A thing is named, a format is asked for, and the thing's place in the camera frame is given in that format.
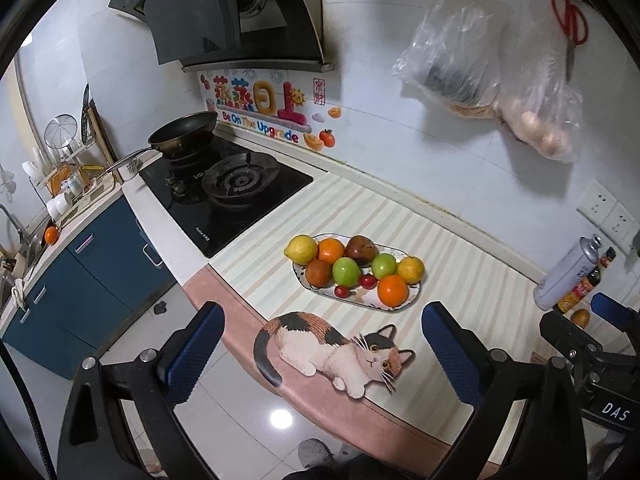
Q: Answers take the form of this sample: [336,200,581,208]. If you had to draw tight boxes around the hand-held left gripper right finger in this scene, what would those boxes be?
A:
[421,301,592,480]

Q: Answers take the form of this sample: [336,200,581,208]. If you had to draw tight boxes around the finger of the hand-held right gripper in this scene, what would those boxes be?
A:
[591,292,640,333]
[539,311,606,361]

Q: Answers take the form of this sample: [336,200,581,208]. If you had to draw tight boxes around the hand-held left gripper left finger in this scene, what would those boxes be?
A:
[56,301,226,480]

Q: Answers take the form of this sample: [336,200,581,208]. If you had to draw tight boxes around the floral oval plate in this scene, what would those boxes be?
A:
[291,233,423,313]

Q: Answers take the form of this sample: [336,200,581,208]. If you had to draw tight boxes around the green apple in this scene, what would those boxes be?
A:
[332,257,361,288]
[371,253,399,281]

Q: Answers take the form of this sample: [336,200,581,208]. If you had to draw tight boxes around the dark sauce bottle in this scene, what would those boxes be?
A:
[554,247,617,315]

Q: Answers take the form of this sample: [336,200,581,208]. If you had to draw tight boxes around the silver gas canister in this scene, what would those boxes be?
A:
[533,234,603,312]

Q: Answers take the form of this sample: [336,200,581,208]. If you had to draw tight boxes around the striped counter mat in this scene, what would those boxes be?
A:
[182,172,556,463]

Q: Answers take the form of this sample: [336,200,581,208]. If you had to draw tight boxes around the yellow round citrus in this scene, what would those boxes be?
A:
[397,256,426,284]

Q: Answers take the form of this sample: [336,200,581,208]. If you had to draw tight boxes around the cat-shaped mat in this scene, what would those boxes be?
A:
[253,311,416,401]

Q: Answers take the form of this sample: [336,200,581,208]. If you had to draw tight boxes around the blue kitchen cabinet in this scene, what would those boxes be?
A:
[0,195,178,381]

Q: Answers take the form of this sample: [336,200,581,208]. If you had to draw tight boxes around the dark red pear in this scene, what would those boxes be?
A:
[345,235,379,264]

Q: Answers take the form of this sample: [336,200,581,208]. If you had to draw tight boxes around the person's dark trouser leg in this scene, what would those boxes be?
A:
[285,452,451,480]

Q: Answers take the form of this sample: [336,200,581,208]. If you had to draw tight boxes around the yellow lemon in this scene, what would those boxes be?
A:
[283,234,319,264]

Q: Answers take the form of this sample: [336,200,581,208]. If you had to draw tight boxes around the grey slipper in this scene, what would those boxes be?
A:
[298,438,335,471]

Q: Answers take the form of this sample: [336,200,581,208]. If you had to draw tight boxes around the black gas stove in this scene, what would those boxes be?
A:
[138,132,315,259]

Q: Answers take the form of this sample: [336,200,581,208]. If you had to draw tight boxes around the clear plastic bag pale contents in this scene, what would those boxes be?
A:
[492,0,586,163]

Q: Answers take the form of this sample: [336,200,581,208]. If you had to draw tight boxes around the stack of white bowls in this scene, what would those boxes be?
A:
[47,192,73,221]

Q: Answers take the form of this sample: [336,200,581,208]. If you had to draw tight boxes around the dish rack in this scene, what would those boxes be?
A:
[22,140,108,211]

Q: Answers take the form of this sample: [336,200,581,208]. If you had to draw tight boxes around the black frying pan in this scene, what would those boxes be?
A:
[92,111,219,181]

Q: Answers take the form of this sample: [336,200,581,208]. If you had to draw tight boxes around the metal faucet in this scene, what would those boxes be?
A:
[0,204,26,246]

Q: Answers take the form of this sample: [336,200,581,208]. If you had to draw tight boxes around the wooden cutting board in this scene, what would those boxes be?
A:
[82,84,123,183]

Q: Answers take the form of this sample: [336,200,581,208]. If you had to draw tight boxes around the metal strainer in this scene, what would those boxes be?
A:
[44,114,79,151]

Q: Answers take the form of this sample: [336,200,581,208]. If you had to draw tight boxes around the red scissors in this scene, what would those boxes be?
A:
[551,0,590,83]

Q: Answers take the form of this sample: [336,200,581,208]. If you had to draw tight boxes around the clear plastic bag dark contents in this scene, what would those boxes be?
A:
[392,0,506,111]

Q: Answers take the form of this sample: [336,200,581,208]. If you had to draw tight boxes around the black range hood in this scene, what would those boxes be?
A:
[107,0,337,73]

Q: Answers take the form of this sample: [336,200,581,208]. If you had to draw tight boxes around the white wall socket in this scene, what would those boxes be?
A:
[577,179,621,221]
[602,201,640,251]

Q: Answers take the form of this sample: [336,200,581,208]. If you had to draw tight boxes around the black cable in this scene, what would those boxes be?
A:
[0,340,56,480]

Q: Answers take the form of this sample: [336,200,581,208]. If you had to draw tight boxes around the colourful wall sticker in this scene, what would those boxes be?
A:
[199,71,346,152]

